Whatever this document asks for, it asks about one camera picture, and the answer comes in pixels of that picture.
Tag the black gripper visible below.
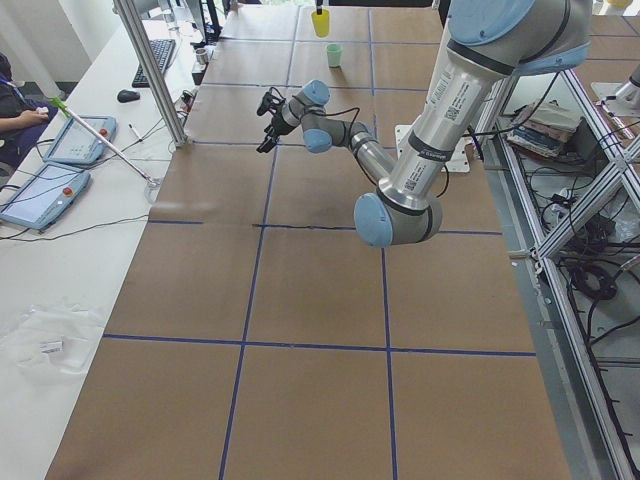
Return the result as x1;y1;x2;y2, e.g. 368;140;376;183
256;0;323;153

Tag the yellow cup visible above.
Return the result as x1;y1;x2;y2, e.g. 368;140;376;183
311;9;330;38

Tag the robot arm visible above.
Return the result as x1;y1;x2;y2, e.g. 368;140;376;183
257;1;591;247

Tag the green cup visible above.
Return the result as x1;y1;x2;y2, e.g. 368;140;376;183
326;43;343;68

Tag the small metal cup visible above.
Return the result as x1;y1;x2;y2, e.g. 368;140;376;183
194;48;209;65

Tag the stack of books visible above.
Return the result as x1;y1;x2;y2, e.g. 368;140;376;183
506;101;582;158

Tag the black keyboard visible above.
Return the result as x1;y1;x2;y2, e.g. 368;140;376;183
131;39;176;88

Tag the black marker pen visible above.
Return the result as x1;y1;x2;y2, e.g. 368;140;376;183
128;123;144;142

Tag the black computer mouse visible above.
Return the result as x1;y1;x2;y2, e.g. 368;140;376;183
117;89;140;103

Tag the far teach pendant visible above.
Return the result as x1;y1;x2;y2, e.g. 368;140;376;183
43;116;117;166

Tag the teach pendant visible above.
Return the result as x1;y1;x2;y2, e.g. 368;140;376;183
1;162;91;230
43;116;117;166

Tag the near teach pendant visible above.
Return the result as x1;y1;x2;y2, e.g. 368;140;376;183
1;162;91;230

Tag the seated man in black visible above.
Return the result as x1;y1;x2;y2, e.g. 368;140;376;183
1;53;58;168

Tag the clear plastic bag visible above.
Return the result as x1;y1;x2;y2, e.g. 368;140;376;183
1;302;106;384

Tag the aluminium frame post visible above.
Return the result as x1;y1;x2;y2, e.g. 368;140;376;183
113;0;187;148

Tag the reacher stick with green handle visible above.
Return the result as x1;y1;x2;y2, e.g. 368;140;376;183
50;97;162;204

